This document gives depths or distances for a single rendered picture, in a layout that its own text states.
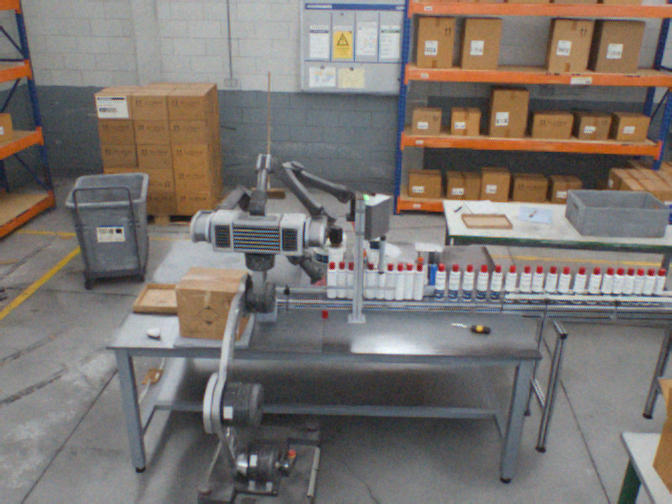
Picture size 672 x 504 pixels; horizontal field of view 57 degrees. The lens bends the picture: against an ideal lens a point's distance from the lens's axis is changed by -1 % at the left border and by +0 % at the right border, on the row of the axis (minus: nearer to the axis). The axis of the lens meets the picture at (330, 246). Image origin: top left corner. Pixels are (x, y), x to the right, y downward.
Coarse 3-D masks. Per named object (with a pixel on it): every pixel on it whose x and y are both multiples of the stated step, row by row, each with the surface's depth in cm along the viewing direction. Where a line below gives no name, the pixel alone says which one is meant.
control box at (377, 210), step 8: (368, 200) 300; (376, 200) 301; (384, 200) 302; (368, 208) 296; (376, 208) 298; (384, 208) 304; (368, 216) 297; (376, 216) 299; (384, 216) 306; (368, 224) 299; (376, 224) 301; (384, 224) 308; (368, 232) 301; (376, 232) 303; (384, 232) 310; (368, 240) 302
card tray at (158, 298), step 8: (144, 288) 343; (152, 288) 350; (160, 288) 350; (168, 288) 350; (144, 296) 342; (152, 296) 342; (160, 296) 342; (168, 296) 342; (136, 304) 331; (144, 304) 334; (152, 304) 334; (160, 304) 334; (168, 304) 334; (160, 312) 327; (168, 312) 326; (176, 312) 326
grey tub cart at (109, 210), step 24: (72, 192) 477; (96, 192) 562; (120, 192) 568; (144, 192) 517; (72, 216) 496; (96, 216) 497; (120, 216) 502; (144, 216) 542; (96, 240) 506; (120, 240) 511; (144, 240) 525; (96, 264) 516; (120, 264) 520; (144, 264) 533
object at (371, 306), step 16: (304, 304) 331; (320, 304) 331; (336, 304) 331; (352, 304) 331; (368, 304) 330; (384, 304) 330; (400, 304) 330; (416, 304) 329; (432, 304) 329; (448, 304) 329; (464, 304) 329; (480, 304) 329; (496, 304) 329
